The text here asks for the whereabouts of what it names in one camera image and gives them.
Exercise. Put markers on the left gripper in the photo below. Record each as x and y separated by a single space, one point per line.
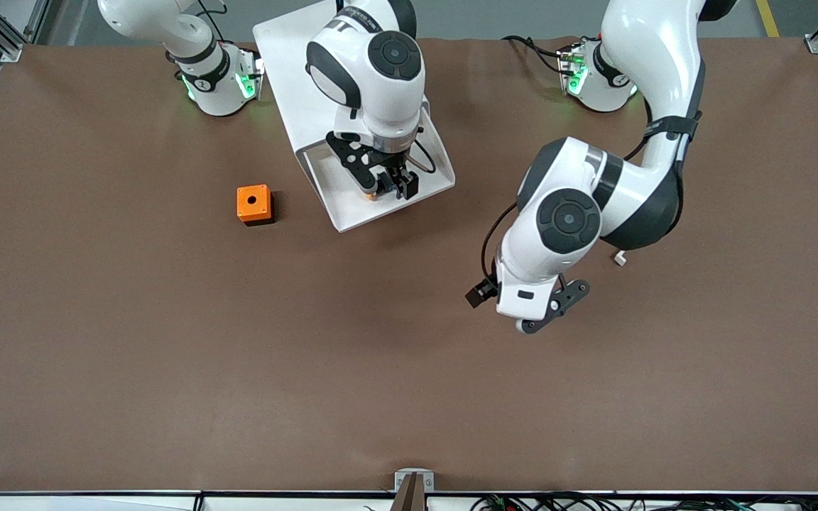
482 292

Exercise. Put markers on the orange mushroom push button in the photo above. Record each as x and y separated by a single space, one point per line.
371 194

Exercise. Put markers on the white plastic drawer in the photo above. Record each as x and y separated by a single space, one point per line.
345 206

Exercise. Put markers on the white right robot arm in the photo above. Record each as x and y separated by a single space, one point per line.
373 64

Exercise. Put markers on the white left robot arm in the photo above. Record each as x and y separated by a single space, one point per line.
572 220

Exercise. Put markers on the white drawer cabinet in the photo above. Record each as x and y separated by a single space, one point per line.
288 71

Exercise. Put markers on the white curved pipe clamp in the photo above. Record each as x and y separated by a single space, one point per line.
620 259

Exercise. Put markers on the brown table mat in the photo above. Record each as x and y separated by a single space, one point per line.
409 390

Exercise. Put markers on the orange button enclosure box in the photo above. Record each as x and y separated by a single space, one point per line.
251 201

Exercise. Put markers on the metal mounting bracket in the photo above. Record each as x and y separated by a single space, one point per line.
413 486

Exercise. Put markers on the white table edge rail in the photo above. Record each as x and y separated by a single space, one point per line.
96 501

